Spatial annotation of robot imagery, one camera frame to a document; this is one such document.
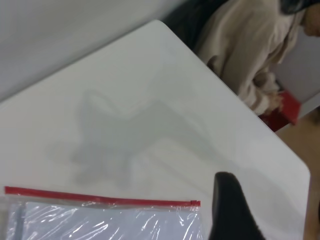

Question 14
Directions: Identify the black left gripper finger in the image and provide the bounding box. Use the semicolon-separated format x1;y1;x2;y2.
209;171;267;240

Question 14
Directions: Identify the transparent zip bag red strip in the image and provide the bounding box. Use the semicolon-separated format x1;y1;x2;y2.
0;185;205;240

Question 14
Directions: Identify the red box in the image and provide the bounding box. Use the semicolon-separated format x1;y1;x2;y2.
258;90;301;133

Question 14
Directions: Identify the white board panel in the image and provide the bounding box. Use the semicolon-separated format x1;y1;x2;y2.
274;14;320;106

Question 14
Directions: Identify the person in beige hoodie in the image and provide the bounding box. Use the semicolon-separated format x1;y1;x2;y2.
194;0;320;118

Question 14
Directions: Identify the black cloth object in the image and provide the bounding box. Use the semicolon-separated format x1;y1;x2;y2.
162;0;218;68

